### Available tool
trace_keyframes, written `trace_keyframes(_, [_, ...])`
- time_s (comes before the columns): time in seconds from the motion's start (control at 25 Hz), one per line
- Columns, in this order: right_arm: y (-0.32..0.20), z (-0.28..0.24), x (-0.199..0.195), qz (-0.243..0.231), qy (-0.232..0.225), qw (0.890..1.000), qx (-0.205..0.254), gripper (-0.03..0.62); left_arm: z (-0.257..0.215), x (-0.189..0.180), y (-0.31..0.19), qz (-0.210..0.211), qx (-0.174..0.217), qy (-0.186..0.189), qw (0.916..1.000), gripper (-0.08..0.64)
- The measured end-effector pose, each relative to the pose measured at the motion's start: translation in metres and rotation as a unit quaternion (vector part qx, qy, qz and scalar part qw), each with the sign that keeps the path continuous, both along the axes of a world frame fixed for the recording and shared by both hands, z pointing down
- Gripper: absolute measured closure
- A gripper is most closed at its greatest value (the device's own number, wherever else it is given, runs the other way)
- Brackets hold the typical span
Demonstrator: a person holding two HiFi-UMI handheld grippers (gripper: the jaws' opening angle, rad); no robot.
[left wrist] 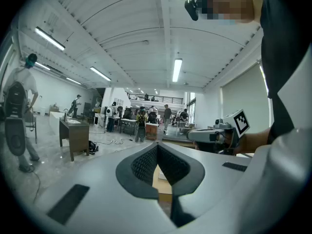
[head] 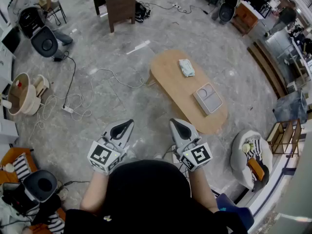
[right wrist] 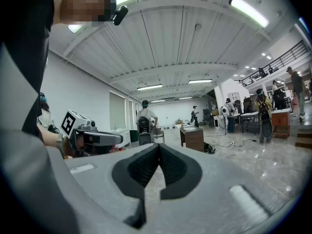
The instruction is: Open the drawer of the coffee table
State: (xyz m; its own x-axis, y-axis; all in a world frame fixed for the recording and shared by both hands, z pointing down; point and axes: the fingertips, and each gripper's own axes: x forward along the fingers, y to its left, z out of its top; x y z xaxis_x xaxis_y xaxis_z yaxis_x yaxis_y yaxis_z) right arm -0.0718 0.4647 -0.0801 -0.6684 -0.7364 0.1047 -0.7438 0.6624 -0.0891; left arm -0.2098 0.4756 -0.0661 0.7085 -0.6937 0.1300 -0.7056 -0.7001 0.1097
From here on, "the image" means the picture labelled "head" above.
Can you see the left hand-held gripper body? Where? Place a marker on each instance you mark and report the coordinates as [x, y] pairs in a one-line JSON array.
[[103, 158]]

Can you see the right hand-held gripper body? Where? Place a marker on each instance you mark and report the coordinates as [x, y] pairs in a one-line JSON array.
[[198, 156]]

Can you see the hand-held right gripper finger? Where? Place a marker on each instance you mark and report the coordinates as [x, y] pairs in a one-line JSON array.
[[176, 130]]

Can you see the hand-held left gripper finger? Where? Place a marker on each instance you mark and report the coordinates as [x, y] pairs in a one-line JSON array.
[[128, 128]]

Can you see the person's left forearm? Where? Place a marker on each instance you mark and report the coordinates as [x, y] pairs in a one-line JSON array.
[[93, 194]]

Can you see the person's right forearm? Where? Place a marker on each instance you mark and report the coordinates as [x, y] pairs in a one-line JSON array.
[[203, 191]]

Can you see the wooden coffee table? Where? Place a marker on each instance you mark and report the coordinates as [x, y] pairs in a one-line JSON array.
[[170, 77]]

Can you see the person's left white shoe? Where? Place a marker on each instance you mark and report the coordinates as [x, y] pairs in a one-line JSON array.
[[130, 153]]

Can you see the person's white shoe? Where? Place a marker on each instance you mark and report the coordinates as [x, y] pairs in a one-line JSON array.
[[130, 153], [158, 156]]

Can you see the person's right white shoe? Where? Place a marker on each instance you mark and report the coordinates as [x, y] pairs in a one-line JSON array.
[[158, 156]]

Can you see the grey beanbag chair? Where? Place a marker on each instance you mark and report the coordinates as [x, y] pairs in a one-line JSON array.
[[240, 164]]

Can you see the white divided tray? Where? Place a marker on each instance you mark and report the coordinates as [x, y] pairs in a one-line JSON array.
[[208, 99]]

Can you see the striped cushion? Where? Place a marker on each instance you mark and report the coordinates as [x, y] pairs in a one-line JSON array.
[[256, 145]]

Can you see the orange cushion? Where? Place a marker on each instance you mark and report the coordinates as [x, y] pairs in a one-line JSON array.
[[256, 169]]

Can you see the small white power strip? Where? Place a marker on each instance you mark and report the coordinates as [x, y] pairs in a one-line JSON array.
[[67, 109]]

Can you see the person's black shirt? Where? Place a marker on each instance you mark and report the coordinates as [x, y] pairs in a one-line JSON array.
[[151, 199]]

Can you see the pale wet wipes pack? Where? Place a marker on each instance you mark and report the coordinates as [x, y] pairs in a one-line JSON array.
[[187, 67]]

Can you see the black grey round device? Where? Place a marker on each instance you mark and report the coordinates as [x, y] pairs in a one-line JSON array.
[[45, 43], [226, 12], [41, 185]]

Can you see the blue padded chair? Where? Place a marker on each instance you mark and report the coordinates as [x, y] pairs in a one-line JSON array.
[[240, 213]]

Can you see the striped pillow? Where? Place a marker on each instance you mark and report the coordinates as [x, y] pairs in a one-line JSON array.
[[21, 168]]

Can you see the orange sofa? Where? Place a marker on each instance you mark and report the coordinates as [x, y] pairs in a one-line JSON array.
[[14, 153]]

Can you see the beige small stool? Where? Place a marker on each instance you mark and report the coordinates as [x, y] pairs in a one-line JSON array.
[[42, 84]]

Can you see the black power adapter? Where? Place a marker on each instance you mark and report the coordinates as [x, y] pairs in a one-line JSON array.
[[57, 59]]

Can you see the wooden shelf rack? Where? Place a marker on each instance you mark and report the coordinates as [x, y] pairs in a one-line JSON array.
[[295, 135]]

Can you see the white appliance box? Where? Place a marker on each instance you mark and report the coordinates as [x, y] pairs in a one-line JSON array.
[[8, 130]]

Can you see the beige round tub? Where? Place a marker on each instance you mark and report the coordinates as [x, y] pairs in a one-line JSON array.
[[20, 96]]

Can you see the blue grey marble slab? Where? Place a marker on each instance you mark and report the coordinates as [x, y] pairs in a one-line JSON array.
[[290, 107]]

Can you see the black bag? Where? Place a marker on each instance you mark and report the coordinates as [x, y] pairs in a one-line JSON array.
[[141, 11]]

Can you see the dark wooden desk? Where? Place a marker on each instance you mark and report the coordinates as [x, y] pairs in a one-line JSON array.
[[119, 1]]

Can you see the brown wooden cabinet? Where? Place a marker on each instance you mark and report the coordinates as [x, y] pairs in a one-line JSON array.
[[245, 16]]

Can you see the wooden chair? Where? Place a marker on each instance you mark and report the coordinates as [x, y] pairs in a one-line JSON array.
[[52, 6]]

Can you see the black monitor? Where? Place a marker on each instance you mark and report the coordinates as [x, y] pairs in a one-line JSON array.
[[11, 40]]

